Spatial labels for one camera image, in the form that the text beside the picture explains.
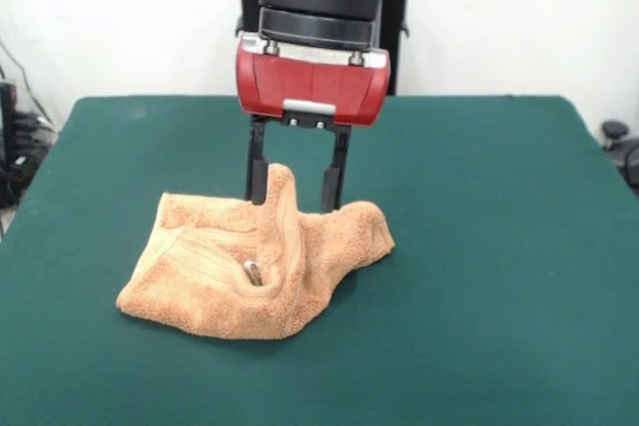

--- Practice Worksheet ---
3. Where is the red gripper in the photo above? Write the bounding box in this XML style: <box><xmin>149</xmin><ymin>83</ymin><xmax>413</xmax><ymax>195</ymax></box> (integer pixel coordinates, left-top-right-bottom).
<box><xmin>235</xmin><ymin>31</ymin><xmax>391</xmax><ymax>213</ymax></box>

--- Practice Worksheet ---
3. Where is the tan terry towel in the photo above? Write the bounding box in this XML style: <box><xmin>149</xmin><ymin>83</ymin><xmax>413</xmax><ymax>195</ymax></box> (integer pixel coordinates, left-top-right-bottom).
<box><xmin>115</xmin><ymin>163</ymin><xmax>396</xmax><ymax>341</ymax></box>

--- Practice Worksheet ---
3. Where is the dark green table cloth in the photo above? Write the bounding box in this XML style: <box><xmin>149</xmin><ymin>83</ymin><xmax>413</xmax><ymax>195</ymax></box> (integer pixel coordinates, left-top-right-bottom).
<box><xmin>0</xmin><ymin>94</ymin><xmax>639</xmax><ymax>426</ymax></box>

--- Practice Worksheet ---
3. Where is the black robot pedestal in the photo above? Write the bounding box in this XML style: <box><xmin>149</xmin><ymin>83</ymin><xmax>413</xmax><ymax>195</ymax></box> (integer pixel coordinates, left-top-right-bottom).
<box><xmin>219</xmin><ymin>0</ymin><xmax>431</xmax><ymax>97</ymax></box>

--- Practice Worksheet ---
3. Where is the grey wall cable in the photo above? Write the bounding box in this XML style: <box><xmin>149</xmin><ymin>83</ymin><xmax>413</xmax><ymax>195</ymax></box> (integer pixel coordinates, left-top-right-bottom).
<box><xmin>0</xmin><ymin>39</ymin><xmax>54</xmax><ymax>128</ymax></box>

